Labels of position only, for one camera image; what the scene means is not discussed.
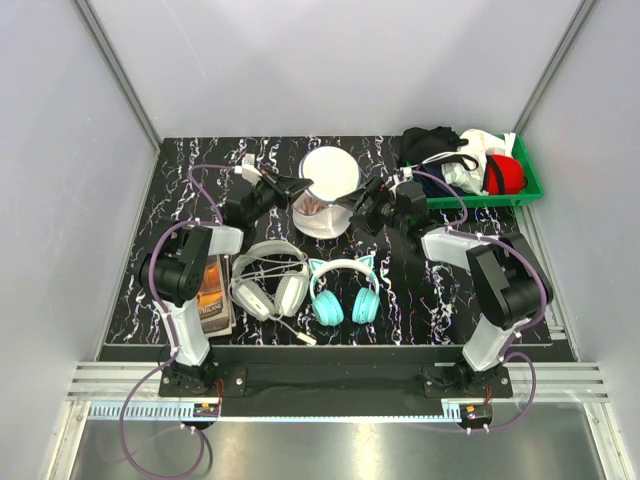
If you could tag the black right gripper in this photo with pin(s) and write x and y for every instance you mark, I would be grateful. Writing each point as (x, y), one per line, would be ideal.
(378, 192)

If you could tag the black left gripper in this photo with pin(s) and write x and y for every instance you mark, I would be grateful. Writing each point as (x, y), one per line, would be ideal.
(288, 185)

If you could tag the pink lace bra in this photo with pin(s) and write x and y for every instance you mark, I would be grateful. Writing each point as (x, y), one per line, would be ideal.
(311, 206)

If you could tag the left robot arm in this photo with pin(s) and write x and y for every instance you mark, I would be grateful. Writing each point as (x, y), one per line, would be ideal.
(172, 269)

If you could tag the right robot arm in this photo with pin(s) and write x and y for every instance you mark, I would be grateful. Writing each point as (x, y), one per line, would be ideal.
(512, 289)

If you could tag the red bra in bin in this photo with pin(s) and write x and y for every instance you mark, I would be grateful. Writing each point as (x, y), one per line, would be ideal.
(503, 176)

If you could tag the black garment in bin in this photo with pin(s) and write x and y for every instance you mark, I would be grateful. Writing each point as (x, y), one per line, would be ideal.
(418, 144)

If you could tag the white over-ear headphones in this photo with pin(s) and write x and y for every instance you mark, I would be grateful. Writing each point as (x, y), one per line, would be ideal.
(270, 281)

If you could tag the teal cat-ear headphones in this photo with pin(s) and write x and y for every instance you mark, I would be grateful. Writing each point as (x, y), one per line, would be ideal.
(342, 286)

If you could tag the paperback book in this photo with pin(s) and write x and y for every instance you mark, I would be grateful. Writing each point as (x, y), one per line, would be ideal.
(215, 307)

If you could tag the green plastic bin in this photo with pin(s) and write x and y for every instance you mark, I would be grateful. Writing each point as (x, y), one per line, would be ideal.
(533, 191)

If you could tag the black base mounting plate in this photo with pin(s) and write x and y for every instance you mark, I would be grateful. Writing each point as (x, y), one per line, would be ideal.
(298, 381)

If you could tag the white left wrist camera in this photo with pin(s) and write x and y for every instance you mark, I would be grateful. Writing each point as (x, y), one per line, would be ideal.
(247, 169)

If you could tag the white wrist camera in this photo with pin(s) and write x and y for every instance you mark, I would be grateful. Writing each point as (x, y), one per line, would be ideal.
(247, 169)
(404, 175)

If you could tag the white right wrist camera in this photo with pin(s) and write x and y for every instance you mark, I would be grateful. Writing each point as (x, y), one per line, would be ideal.
(404, 175)

